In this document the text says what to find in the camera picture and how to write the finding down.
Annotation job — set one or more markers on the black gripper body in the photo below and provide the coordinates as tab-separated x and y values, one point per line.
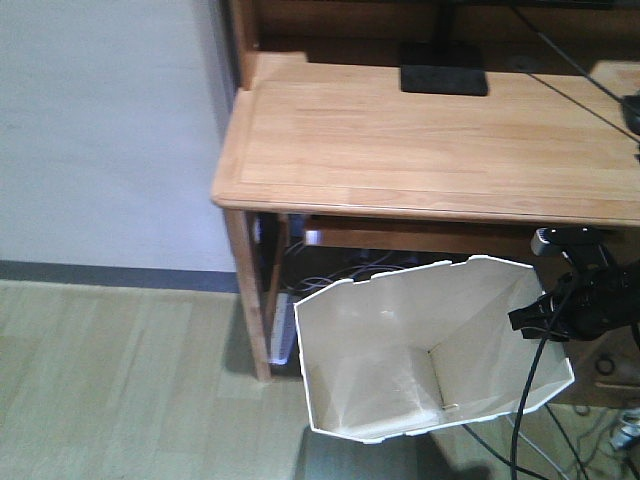
584	311

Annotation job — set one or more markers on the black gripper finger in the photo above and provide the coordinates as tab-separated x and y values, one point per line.
533	320

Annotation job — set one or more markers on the white plastic trash bin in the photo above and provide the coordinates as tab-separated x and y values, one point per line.
425	348

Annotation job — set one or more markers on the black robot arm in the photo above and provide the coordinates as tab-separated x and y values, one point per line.
630	274

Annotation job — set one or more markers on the black computer mouse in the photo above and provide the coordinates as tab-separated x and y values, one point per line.
630	106

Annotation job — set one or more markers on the white power strip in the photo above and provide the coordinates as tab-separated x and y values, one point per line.
283	333

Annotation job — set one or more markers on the black computer monitor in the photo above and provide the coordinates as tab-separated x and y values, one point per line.
448	67

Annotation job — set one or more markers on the wooden desk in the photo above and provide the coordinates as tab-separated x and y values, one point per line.
321	127

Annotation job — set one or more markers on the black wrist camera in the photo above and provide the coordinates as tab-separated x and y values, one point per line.
554	240

